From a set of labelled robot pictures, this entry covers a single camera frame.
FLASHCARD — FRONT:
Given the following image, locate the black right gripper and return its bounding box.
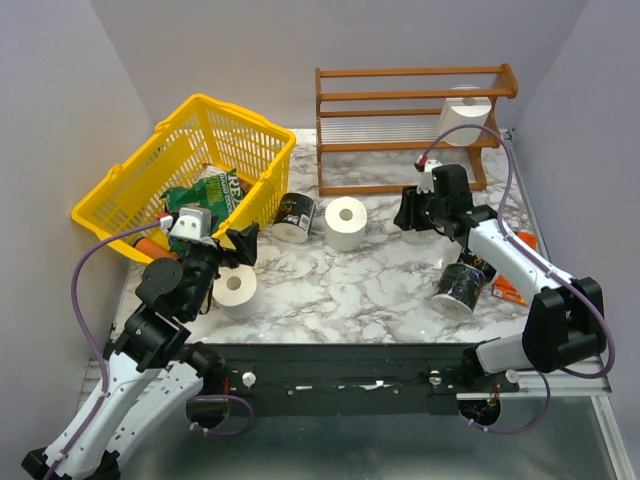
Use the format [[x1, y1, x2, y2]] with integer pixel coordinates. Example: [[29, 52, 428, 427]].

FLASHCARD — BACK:
[[394, 185, 450, 231]]

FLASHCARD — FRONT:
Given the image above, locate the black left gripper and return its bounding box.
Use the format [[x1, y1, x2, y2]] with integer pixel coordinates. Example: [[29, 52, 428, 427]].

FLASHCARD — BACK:
[[184, 215, 260, 319]]

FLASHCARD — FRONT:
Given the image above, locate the plastic pinkish paper roll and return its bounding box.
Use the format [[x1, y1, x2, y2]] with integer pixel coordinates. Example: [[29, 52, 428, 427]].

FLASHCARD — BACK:
[[401, 230, 440, 245]]

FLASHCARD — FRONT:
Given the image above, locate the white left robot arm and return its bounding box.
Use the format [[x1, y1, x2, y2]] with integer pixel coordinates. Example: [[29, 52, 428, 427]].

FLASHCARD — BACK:
[[22, 223, 259, 479]]

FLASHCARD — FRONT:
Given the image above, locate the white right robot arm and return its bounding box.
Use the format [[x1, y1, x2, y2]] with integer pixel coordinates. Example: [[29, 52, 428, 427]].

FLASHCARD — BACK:
[[394, 164, 607, 392]]

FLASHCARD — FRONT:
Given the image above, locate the wooden two-tier shelf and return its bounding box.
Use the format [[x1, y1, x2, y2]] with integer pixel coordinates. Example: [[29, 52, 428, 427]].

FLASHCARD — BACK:
[[315, 63, 519, 196]]

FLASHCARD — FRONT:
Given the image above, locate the green snack bag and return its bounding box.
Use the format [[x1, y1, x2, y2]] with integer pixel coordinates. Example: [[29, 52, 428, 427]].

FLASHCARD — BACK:
[[161, 169, 247, 229]]

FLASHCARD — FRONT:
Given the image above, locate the black wrapped roll near basket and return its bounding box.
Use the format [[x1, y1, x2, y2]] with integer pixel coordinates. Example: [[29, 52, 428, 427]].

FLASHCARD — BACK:
[[271, 192, 316, 244]]

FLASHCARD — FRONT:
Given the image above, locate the black wrapped roll right rear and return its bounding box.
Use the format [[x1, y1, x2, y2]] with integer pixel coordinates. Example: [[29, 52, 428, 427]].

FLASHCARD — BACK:
[[457, 248, 498, 285]]

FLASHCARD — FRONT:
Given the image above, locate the black wrapped roll right front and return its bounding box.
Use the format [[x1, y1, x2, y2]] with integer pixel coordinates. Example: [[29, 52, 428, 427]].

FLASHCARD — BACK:
[[431, 263, 486, 318]]

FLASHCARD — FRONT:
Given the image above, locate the orange carrot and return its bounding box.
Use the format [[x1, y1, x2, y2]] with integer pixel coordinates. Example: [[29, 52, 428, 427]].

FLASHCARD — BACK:
[[134, 237, 179, 260]]

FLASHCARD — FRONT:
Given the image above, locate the yellow plastic shopping basket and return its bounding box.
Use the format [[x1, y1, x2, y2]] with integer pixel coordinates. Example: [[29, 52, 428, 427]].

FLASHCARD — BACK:
[[71, 94, 296, 246]]

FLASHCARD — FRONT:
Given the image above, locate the orange snack packet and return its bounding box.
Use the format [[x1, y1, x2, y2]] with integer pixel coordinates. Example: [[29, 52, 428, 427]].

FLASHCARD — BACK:
[[492, 231, 538, 305]]

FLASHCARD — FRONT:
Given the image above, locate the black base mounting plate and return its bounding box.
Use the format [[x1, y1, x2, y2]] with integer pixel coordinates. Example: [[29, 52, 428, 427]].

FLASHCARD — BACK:
[[102, 342, 581, 419]]

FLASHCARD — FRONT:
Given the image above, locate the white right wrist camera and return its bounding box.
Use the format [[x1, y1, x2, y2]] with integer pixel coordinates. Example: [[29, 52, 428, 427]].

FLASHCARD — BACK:
[[414, 154, 442, 194]]

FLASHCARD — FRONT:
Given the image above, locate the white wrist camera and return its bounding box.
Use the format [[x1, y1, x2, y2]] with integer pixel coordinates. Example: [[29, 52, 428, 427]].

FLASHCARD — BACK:
[[159, 207, 213, 244], [414, 154, 442, 194]]

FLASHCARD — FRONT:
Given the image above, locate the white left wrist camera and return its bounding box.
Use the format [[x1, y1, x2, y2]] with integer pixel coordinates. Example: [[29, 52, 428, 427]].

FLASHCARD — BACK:
[[159, 207, 213, 244]]

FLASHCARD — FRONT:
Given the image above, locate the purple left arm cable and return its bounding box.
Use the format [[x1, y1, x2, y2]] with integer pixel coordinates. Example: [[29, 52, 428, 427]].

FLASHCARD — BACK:
[[69, 219, 161, 401]]

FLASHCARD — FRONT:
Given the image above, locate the aluminium rail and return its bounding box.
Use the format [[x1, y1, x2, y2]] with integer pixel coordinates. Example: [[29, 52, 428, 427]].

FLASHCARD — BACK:
[[77, 360, 611, 409]]

